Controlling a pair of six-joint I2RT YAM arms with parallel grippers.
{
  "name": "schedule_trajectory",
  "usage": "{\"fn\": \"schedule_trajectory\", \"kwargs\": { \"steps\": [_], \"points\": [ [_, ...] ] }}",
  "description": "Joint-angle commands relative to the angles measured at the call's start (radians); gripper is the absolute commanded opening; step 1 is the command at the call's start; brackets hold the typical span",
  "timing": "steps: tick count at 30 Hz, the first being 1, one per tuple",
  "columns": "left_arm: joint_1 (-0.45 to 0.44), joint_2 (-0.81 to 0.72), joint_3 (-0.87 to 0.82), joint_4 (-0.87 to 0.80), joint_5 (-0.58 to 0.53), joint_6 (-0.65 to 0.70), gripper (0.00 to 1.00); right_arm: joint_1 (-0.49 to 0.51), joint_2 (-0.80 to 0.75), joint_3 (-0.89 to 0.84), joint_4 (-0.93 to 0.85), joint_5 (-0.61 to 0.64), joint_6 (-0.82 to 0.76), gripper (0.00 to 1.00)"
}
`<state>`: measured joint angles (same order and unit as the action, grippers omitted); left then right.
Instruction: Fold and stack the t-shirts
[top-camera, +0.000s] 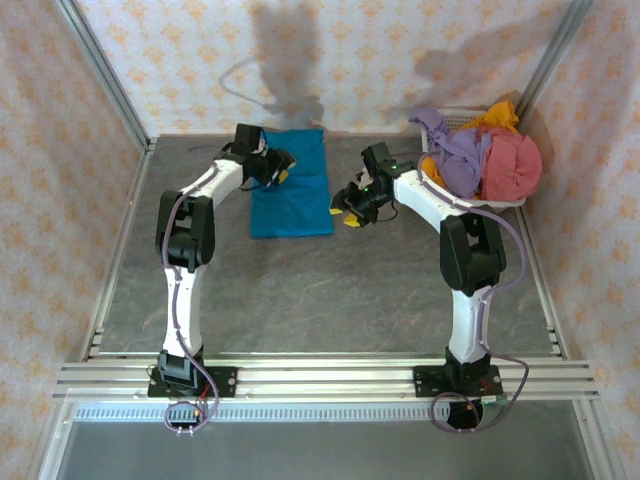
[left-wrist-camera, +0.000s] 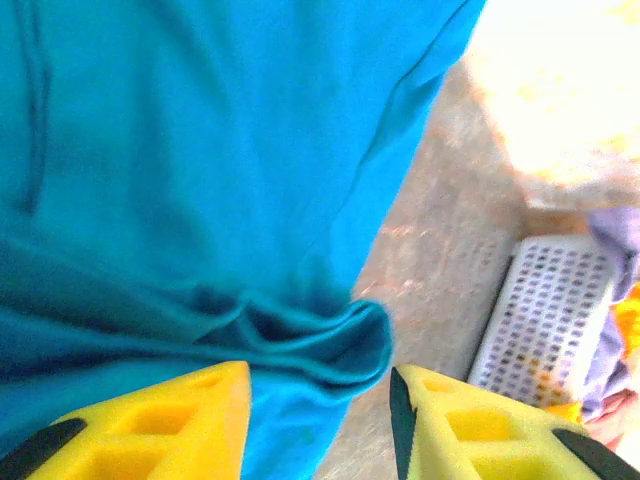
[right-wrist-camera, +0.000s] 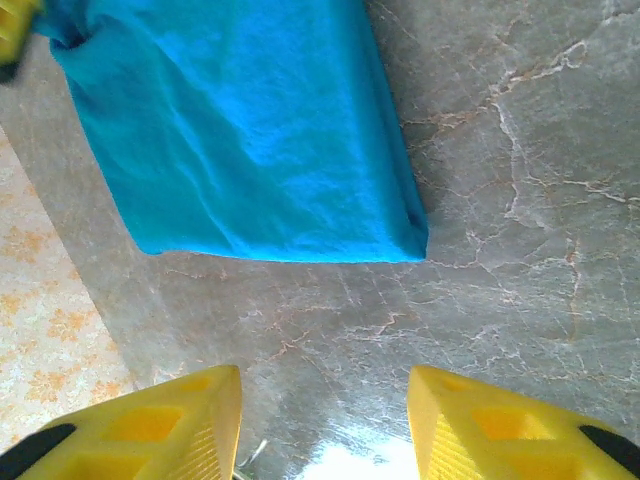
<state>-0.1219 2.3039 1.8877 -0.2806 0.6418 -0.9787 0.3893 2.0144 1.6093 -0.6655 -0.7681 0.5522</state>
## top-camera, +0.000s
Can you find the pink t-shirt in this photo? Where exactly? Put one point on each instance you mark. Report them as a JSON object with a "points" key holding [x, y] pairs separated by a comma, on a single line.
{"points": [[512, 165]]}

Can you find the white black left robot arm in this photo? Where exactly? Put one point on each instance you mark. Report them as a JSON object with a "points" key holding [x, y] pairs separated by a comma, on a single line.
{"points": [[182, 300]]}

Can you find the aluminium mounting beam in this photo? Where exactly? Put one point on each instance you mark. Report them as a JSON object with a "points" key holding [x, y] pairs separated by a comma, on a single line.
{"points": [[325, 380]]}

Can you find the aluminium frame post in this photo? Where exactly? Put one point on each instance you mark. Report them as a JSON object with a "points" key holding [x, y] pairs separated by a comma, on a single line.
{"points": [[554, 50], [100, 62]]}

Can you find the orange t-shirt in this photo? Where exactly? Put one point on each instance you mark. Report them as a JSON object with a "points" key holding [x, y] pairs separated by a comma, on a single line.
{"points": [[500, 117]]}

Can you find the aluminium table side rail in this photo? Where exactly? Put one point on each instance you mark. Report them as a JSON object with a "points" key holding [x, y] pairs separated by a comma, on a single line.
{"points": [[123, 240], [547, 295]]}

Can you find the blue t-shirt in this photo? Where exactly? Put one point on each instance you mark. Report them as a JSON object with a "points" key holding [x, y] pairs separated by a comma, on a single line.
{"points": [[295, 210]]}

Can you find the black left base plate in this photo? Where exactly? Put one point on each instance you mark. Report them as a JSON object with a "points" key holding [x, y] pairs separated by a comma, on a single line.
{"points": [[222, 377]]}

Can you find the purple t-shirt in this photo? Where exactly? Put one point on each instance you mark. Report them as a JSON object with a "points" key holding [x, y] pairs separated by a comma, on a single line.
{"points": [[460, 165]]}

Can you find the small green circuit board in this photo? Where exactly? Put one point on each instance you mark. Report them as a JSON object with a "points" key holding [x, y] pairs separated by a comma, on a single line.
{"points": [[494, 399]]}

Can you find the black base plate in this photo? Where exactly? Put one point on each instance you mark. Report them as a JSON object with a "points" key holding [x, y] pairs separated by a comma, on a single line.
{"points": [[222, 377], [425, 380]]}

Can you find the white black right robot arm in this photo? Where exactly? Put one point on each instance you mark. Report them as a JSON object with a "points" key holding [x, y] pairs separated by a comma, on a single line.
{"points": [[467, 320]]}

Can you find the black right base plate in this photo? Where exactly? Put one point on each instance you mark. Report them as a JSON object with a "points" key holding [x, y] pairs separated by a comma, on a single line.
{"points": [[425, 380]]}

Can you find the white plastic basket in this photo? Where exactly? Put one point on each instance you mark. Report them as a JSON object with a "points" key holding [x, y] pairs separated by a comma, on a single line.
{"points": [[457, 120]]}

